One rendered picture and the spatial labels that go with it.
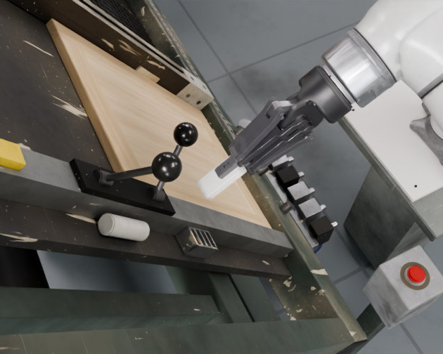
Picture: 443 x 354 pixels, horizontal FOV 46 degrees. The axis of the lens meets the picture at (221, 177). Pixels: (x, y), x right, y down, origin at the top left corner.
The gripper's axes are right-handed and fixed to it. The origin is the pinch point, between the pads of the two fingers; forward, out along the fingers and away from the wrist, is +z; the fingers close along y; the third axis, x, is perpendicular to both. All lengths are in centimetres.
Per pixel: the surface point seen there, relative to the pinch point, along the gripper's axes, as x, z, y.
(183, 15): 179, 22, 157
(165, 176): -2.0, 1.9, -12.9
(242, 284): 20, 52, 117
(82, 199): 2.1, 12.8, -14.6
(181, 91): 51, 12, 44
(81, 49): 45.0, 13.7, 5.9
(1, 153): 3.7, 10.7, -28.0
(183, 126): 9.9, 0.7, -1.5
